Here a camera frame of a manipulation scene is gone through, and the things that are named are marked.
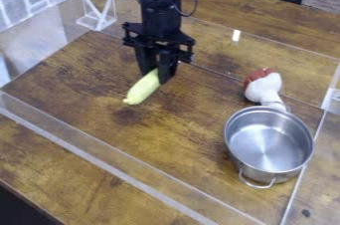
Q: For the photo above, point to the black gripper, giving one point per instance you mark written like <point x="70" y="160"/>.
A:
<point x="158" y="37"/>

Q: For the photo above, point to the green handled metal spoon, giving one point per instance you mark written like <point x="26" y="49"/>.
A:
<point x="143" y="88"/>

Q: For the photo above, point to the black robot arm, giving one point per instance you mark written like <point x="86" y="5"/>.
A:
<point x="162" y="4"/>

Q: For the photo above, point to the red white plush mushroom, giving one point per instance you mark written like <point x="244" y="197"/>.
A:
<point x="262" y="87"/>

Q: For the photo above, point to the stainless steel pot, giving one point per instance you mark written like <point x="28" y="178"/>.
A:
<point x="270" y="145"/>

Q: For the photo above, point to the clear acrylic triangle bracket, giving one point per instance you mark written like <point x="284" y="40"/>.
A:
<point x="98" y="19"/>

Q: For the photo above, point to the clear acrylic enclosure wall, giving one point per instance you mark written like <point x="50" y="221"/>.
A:
<point x="102" y="163"/>

